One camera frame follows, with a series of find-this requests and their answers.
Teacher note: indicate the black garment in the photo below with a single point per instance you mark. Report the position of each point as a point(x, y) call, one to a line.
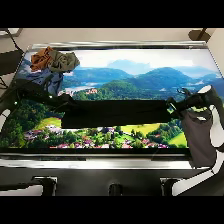
point(116, 114)

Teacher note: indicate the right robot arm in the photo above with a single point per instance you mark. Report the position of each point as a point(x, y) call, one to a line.
point(217, 133)

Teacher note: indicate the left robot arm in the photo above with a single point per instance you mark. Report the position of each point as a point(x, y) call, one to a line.
point(35, 92)

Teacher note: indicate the olive grey garment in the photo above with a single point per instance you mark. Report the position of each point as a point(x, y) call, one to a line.
point(63, 61)

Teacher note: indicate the blue garment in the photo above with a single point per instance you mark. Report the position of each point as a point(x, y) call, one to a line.
point(43, 78)

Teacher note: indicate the brown garment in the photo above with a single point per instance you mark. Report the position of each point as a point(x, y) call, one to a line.
point(40, 60)

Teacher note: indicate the black chair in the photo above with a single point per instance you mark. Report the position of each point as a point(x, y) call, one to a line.
point(9, 61)

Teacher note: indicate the silver frame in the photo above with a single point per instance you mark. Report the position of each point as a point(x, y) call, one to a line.
point(100, 164)

